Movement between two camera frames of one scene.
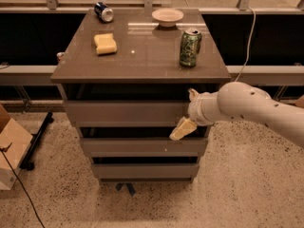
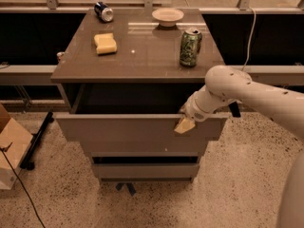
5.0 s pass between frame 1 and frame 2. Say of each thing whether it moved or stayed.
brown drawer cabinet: stayed
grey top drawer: moved
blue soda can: stayed
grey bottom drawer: stayed
